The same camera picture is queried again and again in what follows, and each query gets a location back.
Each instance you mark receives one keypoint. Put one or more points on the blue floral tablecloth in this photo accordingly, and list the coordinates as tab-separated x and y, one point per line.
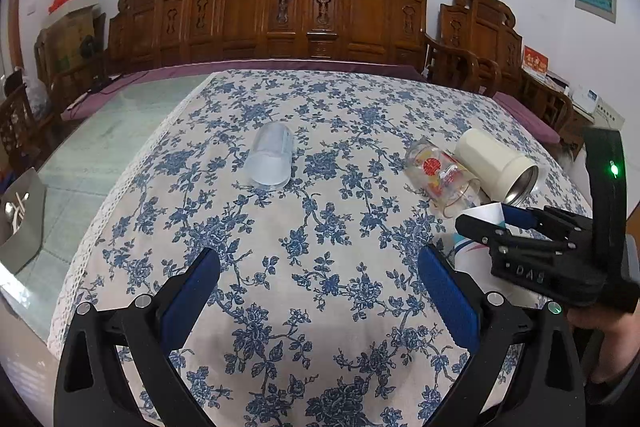
318	318

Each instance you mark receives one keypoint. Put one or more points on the purple armchair cushion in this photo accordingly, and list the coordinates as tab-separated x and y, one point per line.
533	124

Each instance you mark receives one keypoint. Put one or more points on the red greeting card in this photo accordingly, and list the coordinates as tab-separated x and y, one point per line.
535	62

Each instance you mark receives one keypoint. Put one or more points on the wooden side table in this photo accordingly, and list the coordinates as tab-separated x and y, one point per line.
572	133

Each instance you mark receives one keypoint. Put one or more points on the white device on side table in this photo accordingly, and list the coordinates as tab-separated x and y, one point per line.
584	98

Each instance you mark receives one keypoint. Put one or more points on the grey metal utensil box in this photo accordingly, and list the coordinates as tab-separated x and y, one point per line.
22	221

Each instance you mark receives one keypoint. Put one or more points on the grey wall electrical panel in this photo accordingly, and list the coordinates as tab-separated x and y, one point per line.
605	9

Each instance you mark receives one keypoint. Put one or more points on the person's right hand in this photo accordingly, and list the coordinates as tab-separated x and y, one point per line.
620	345

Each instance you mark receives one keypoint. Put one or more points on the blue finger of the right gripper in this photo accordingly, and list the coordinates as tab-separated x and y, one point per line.
485	231
547	220

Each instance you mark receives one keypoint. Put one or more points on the carved wooden armchair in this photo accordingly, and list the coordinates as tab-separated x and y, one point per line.
486	28

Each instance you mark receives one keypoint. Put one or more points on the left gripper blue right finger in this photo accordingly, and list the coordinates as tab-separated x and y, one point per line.
440	281

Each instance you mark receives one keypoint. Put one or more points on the long carved wooden sofa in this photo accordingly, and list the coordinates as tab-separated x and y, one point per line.
147	34

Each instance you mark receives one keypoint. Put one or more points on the white paper cup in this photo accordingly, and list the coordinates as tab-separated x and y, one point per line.
474	258

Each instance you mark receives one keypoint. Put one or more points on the large cardboard box stack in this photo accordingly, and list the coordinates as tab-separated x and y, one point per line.
69	42

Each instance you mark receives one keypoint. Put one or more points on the beige wall distribution box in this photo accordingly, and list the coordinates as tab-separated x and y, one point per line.
605	116

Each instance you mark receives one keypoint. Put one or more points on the translucent plastic cup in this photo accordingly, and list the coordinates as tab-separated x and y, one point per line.
269	163

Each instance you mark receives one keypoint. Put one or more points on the cream steel thermos cup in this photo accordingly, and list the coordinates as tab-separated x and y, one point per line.
505	175

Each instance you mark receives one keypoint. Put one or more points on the wooden chair at left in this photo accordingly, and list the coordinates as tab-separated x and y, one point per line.
27	141

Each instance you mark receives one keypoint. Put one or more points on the glass cup with red flowers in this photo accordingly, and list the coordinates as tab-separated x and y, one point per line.
436	174

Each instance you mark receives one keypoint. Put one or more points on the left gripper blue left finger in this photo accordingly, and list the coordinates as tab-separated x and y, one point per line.
183	297

